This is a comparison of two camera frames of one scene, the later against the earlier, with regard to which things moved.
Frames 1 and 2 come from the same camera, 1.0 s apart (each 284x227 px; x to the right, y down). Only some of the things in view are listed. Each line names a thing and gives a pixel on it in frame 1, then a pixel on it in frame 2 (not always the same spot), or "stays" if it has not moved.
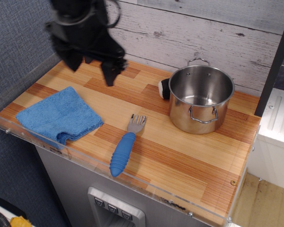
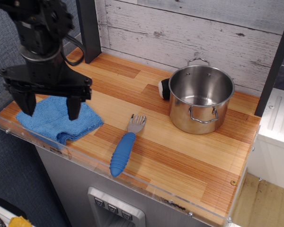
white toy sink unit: (272, 157) stays
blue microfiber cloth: (59, 116) stays
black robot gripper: (79, 28) to (46, 73)
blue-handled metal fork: (122, 151) stays
